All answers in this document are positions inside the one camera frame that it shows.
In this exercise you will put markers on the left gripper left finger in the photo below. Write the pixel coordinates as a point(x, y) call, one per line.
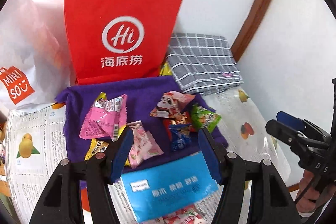
point(117, 154)

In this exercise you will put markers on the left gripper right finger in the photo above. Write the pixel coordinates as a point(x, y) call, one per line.
point(214, 154)

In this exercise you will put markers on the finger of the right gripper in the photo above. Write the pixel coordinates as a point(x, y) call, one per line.
point(303, 126)
point(290, 136)

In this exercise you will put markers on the yellow snack packet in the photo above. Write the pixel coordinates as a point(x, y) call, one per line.
point(97, 145)

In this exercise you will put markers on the pink bear Lotso candy packet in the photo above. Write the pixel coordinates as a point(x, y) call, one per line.
point(144, 145)

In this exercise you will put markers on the pink magenta snack packet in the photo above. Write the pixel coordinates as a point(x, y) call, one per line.
point(105, 118)

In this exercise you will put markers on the blue chocolate cookie packet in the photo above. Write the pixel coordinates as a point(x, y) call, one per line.
point(180, 136)

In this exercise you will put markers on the green chicken snack packet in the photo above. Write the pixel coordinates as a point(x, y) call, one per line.
point(202, 117)

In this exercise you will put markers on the white lychee jelly packet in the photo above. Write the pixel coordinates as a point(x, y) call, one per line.
point(186, 215)

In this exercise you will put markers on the pink panda snack packet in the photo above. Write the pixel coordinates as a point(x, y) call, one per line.
point(171, 105)

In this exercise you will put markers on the red snack packet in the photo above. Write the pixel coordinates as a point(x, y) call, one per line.
point(186, 121)

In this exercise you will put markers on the person right hand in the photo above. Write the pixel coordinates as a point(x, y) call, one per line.
point(312, 198)

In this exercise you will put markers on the blue tissue pack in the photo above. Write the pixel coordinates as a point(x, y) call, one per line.
point(164, 189)

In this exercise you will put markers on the purple towel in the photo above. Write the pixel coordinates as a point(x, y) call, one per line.
point(142, 97)

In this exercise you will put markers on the fruit print tablecloth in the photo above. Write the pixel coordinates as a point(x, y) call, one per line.
point(35, 144)

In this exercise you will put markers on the grey checked folded cloth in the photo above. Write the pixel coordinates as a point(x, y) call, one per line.
point(202, 63)

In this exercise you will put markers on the white Miniso plastic bag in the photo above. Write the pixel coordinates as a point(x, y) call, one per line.
point(35, 67)

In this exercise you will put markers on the red Haidilao paper bag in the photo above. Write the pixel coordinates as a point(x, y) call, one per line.
point(114, 40)

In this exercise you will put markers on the brown wooden door frame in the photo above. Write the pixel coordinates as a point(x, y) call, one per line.
point(249, 27)

